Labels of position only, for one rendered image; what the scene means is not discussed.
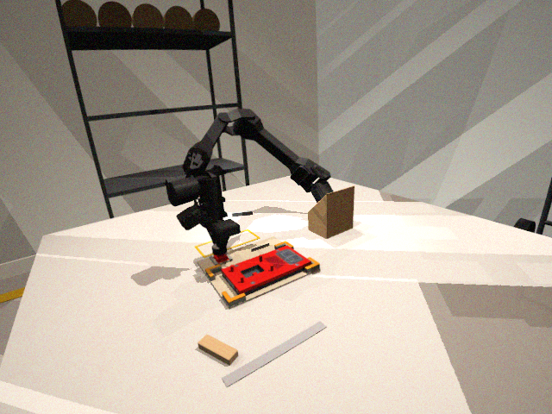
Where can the black and grey wheel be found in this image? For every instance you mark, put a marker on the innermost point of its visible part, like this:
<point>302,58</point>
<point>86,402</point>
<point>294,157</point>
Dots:
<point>216,250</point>

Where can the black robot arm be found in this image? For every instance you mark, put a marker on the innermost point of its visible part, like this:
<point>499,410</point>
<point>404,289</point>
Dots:
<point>197,182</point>

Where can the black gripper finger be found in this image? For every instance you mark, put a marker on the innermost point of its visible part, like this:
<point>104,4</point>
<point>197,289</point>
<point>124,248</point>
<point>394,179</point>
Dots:
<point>208,226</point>
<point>221,243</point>

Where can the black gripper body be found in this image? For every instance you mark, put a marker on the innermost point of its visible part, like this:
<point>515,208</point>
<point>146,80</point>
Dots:
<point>220,228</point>

